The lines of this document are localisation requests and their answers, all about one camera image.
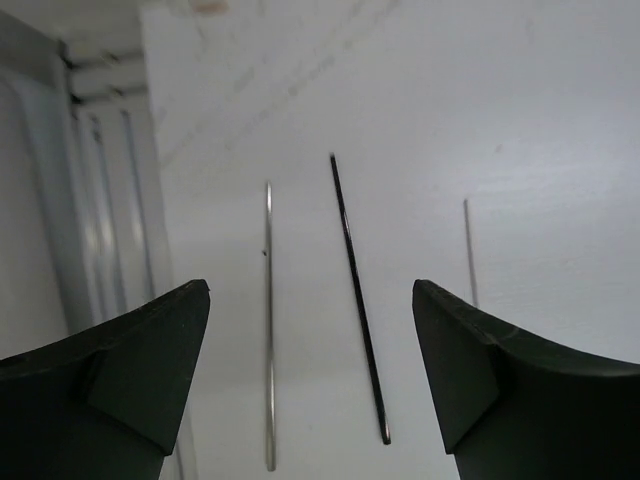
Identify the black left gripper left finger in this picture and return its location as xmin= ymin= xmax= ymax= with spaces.
xmin=1 ymin=279 xmax=210 ymax=479

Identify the thin silver chopstick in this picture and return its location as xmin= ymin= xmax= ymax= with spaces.
xmin=463 ymin=199 xmax=479 ymax=307

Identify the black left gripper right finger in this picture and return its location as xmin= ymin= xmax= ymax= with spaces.
xmin=412 ymin=280 xmax=639 ymax=479

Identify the silver metal chopstick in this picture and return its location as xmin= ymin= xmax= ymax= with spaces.
xmin=263 ymin=181 xmax=277 ymax=472

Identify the aluminium frame rail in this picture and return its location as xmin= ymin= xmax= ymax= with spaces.
xmin=1 ymin=13 xmax=197 ymax=479

